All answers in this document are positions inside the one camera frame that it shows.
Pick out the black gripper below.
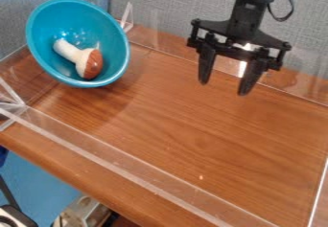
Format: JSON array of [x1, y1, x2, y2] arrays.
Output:
[[188, 0, 291, 96]]

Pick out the brown and white toy mushroom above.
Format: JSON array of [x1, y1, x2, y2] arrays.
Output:
[[53, 39, 105, 79]]

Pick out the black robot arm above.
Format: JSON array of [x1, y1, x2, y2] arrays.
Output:
[[188, 0, 295, 96]]

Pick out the blue plastic bowl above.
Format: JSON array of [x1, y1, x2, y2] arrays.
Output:
[[26, 0, 132, 88]]

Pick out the clear acrylic barrier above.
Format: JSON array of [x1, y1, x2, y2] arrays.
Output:
[[0, 1, 328, 227]]

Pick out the grey box under table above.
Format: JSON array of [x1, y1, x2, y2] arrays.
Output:
[[52, 195, 112, 227]]

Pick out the black and white chair part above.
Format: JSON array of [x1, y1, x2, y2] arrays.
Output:
[[0, 175, 39, 227]]

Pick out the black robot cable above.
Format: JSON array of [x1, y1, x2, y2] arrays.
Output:
[[267, 0, 297, 23]]

